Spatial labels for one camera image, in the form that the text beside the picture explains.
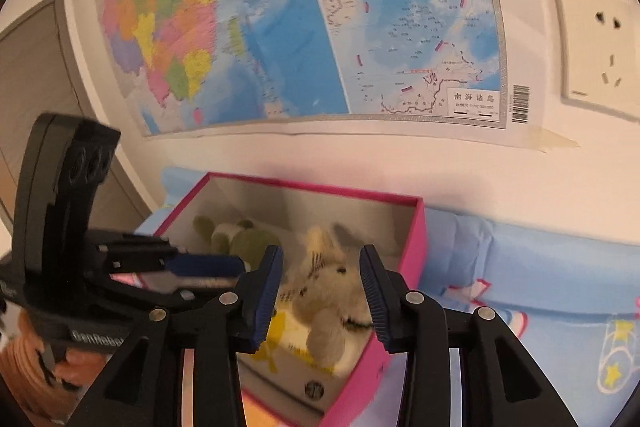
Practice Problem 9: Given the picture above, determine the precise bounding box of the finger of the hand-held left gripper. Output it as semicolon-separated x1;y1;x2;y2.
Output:
95;234;247;280
107;274;241;314

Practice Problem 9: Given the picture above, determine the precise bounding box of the dark bead hair tie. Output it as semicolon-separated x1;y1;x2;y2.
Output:
304;378;328;403

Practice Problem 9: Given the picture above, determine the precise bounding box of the white wall socket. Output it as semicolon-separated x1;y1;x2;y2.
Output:
551;0;640;122

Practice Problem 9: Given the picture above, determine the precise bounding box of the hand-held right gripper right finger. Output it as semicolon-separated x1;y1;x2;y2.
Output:
359;244;576;427

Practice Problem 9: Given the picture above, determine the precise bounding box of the pink cardboard box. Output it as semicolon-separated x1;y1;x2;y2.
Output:
107;172;428;427

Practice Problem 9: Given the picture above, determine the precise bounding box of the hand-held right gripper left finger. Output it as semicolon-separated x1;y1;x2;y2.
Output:
65;244;285;427

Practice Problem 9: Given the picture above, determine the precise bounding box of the person's left hand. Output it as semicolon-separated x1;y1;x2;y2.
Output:
0;312;108;413

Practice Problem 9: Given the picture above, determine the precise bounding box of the colourful wall map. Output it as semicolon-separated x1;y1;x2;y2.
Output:
92;0;581;155

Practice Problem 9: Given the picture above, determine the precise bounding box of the green plush toy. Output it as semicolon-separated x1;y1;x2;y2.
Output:
192;214;283;268

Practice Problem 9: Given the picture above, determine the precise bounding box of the brown wooden door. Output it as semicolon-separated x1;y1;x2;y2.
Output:
0;0;161;238

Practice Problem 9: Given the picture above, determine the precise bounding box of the beige teddy bear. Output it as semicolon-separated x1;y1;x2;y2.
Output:
277;224;381;368

